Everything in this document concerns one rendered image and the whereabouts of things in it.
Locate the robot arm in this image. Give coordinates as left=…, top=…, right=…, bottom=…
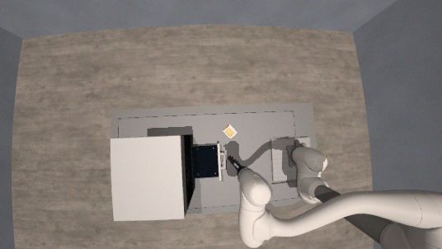
left=237, top=140, right=442, bottom=249

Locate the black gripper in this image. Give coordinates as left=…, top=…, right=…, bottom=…
left=228, top=156, right=244, bottom=174

